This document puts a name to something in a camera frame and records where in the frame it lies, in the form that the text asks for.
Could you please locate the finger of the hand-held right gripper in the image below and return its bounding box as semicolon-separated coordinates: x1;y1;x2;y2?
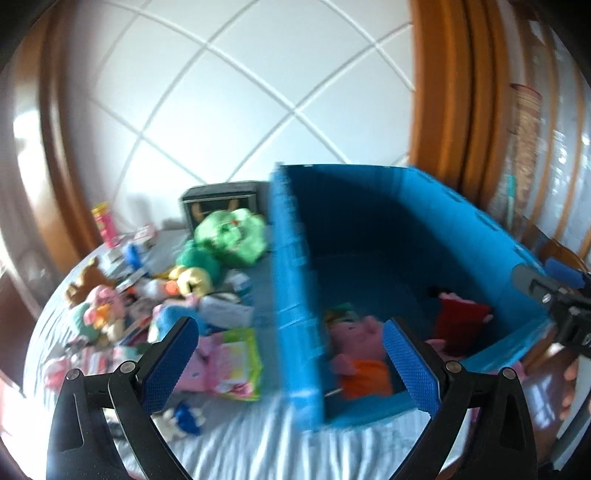
512;263;563;306
545;258;586;289

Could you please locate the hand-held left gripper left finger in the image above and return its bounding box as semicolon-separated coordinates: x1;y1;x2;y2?
45;316;200;480

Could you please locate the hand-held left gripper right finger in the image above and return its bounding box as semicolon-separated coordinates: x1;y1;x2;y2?
383;318;540;480

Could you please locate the blue plastic storage box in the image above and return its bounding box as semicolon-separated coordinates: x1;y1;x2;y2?
269;162;561;433

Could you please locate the grey striped cloth desktop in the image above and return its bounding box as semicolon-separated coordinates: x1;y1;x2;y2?
22;222;467;480

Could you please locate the person's right hand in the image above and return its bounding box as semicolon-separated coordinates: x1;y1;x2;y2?
561;356;583;423

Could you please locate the wooden chair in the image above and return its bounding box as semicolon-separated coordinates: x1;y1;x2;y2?
538;237;590;278

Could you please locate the pink pig plush toy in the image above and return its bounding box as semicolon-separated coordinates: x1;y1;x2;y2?
173;335;232;394

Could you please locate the colourful picture book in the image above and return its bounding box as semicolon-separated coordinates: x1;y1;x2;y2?
117;318;156;348

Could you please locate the blue and white figure toy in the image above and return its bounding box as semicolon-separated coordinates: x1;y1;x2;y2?
154;402;206;440

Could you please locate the light blue plush toy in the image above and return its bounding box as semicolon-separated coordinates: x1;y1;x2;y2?
148;301;205;343

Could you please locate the pink pig plush orange dress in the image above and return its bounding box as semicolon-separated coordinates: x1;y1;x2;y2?
325;315;396;400

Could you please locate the pig plush red dress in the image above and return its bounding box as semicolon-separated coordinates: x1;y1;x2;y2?
425;287;494;363

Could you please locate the pink and green packet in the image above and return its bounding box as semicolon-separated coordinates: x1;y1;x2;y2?
213;329;262;402

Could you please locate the white paper packet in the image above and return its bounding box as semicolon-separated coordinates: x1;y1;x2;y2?
198;295;255;329

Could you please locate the teal stick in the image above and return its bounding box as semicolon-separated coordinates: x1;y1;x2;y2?
505;175;518;228

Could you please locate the small green yellow toy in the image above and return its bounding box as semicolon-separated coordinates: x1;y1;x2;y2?
324;304;366;325

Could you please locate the pink and green plush toy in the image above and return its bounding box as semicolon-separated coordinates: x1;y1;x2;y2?
69;285;130;343

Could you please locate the yellow plush toy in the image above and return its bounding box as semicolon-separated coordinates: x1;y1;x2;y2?
167;267;214;297

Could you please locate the flat pink toy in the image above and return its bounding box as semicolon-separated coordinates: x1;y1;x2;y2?
43;355;75;385

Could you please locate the dark green plush toy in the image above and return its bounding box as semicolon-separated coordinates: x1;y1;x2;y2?
175;240;225;286

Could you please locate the brown plush bear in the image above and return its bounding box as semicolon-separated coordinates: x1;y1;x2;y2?
66;257;116;308

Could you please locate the small blue toy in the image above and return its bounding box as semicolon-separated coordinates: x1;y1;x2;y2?
122;241;144;271

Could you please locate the small red white box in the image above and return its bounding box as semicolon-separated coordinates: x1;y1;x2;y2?
131;225;158;248

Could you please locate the light green plush toy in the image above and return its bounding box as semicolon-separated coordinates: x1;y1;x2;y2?
194;209;269;267

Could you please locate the yellow and pink can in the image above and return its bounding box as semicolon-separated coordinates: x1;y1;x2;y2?
91;203;120;250

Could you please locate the black box with horn print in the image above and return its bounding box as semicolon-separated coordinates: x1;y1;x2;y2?
180;181;271;232

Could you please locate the wooden frame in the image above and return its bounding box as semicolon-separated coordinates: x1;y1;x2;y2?
36;4;108;261
409;0;514;219

